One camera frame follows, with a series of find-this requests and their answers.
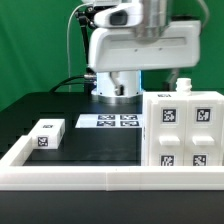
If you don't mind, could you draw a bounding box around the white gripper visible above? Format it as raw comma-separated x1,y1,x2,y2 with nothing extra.
89,21,200,96

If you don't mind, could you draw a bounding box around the white cabinet body box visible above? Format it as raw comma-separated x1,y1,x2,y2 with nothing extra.
141,78,224,166

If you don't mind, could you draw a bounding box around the white cabinet top block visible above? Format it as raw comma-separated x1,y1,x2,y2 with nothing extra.
29,119,65,149

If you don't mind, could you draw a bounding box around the black cable bundle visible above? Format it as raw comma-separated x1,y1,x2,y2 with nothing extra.
49,74,98,94

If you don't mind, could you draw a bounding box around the white marker base plate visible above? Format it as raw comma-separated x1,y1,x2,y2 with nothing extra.
75,114,142,128

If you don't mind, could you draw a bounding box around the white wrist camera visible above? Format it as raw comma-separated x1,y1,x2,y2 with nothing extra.
94,3,143,28

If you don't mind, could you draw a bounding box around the white cable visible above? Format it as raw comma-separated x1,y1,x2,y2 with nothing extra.
66,3,88,93

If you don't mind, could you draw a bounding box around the white U-shaped fence frame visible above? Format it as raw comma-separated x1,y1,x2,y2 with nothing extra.
0,136,224,191

